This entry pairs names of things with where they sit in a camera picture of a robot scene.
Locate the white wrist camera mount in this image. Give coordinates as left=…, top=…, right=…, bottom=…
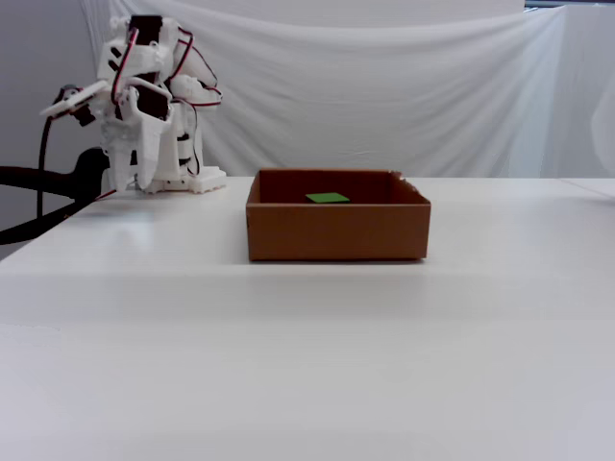
left=38, top=80, right=111, bottom=128

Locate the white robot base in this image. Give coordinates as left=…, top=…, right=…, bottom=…
left=142, top=165, right=228, bottom=196

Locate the red black servo cable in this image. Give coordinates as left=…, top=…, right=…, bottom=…
left=109, top=26, right=141, bottom=106
left=184, top=102, right=202, bottom=177
left=178, top=30, right=224, bottom=110

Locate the green cube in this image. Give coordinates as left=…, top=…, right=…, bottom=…
left=305, top=191, right=351, bottom=205

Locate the black camera cable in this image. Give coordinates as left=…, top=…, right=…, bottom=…
left=36, top=114, right=55, bottom=218

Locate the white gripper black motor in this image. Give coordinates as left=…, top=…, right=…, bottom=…
left=101, top=84, right=175, bottom=192

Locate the brown cardboard box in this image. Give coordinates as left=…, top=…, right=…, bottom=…
left=245, top=167, right=432, bottom=263

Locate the white backdrop cloth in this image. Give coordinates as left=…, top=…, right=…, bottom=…
left=79, top=0, right=615, bottom=182

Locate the black chair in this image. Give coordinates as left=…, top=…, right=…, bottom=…
left=0, top=147, right=111, bottom=246

